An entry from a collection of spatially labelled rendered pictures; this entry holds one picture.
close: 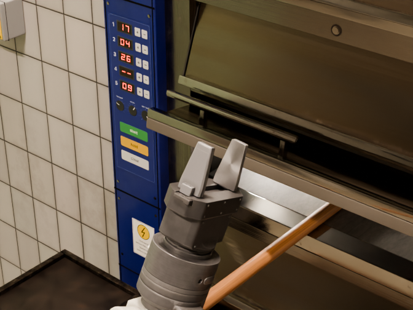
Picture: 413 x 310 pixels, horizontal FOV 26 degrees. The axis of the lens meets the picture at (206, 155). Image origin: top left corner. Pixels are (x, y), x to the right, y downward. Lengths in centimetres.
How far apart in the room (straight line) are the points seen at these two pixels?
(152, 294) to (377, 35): 74
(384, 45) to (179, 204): 71
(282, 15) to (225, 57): 18
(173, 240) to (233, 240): 104
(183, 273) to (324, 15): 75
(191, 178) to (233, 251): 108
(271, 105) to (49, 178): 89
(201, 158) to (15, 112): 151
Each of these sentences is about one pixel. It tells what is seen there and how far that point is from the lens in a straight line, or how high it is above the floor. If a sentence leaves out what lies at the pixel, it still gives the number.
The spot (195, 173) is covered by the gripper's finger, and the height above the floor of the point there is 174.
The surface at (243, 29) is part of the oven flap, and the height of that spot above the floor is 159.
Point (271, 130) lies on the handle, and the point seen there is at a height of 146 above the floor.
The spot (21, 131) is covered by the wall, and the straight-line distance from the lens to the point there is 251.
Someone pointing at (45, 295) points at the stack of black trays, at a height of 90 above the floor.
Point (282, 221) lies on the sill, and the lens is 196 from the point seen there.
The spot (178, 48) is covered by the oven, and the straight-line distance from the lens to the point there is 195.
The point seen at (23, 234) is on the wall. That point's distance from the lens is 273.
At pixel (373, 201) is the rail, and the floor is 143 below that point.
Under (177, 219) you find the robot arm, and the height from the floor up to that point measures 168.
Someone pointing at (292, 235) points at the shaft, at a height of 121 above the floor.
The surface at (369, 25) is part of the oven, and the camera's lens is 164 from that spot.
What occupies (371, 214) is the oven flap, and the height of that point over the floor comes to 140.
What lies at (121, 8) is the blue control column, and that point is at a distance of 199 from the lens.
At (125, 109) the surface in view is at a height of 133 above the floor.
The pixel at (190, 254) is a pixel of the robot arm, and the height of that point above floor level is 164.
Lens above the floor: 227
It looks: 30 degrees down
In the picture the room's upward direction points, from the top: straight up
